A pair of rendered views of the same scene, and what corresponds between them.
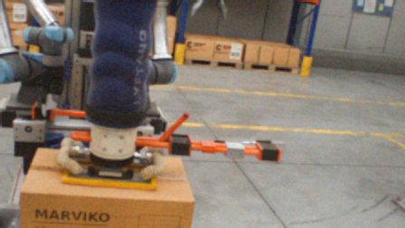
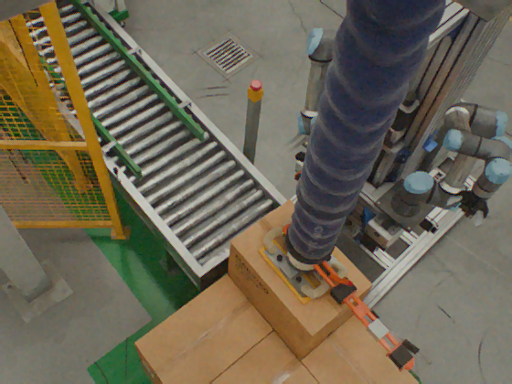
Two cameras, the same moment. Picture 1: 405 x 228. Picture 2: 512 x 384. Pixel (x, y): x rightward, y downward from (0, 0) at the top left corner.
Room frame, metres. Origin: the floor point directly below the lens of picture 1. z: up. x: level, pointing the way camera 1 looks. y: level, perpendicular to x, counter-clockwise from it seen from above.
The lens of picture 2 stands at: (0.74, -0.52, 3.43)
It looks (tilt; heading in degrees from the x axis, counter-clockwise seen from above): 59 degrees down; 54
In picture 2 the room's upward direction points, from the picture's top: 8 degrees clockwise
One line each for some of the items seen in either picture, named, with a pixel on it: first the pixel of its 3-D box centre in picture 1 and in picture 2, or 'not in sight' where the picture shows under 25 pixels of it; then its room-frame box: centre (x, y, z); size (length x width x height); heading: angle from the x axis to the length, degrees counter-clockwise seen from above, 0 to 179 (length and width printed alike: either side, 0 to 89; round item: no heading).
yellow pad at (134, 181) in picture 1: (110, 175); (288, 270); (1.54, 0.24, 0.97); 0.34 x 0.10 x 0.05; 99
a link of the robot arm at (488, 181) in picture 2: not in sight; (495, 175); (2.09, -0.04, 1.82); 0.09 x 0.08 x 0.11; 41
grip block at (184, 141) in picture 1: (179, 144); (343, 291); (1.68, 0.01, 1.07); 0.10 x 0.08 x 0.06; 9
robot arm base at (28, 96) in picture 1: (32, 90); not in sight; (2.10, 0.73, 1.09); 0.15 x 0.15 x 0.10
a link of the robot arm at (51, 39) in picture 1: (52, 40); not in sight; (1.85, 0.57, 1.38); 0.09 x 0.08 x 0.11; 60
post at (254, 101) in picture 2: not in sight; (250, 141); (1.95, 1.28, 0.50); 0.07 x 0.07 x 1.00; 10
